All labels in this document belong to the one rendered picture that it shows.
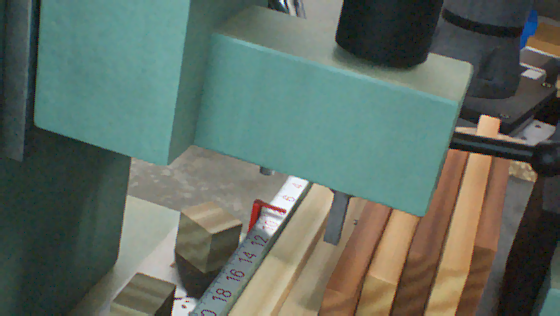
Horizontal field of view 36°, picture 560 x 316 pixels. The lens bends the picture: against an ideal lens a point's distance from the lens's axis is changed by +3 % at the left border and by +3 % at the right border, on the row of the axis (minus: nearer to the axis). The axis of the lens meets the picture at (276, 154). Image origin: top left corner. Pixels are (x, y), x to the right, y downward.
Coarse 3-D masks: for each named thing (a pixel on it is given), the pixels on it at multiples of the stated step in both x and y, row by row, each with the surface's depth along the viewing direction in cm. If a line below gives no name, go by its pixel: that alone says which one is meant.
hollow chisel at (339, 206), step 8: (336, 200) 50; (344, 200) 49; (336, 208) 50; (344, 208) 50; (336, 216) 50; (344, 216) 50; (328, 224) 50; (336, 224) 50; (328, 232) 50; (336, 232) 50; (328, 240) 51; (336, 240) 51
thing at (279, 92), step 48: (240, 48) 44; (288, 48) 44; (336, 48) 46; (240, 96) 45; (288, 96) 45; (336, 96) 44; (384, 96) 43; (432, 96) 42; (192, 144) 48; (240, 144) 47; (288, 144) 46; (336, 144) 45; (384, 144) 44; (432, 144) 43; (336, 192) 49; (384, 192) 45; (432, 192) 44
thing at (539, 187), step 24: (552, 192) 52; (528, 216) 56; (552, 216) 50; (528, 240) 52; (552, 240) 51; (528, 264) 52; (504, 288) 57; (528, 288) 53; (504, 312) 54; (528, 312) 53
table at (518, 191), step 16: (512, 176) 77; (512, 192) 74; (528, 192) 75; (512, 208) 71; (512, 224) 69; (512, 240) 66; (496, 256) 63; (496, 272) 61; (496, 288) 59; (480, 304) 57; (496, 304) 58
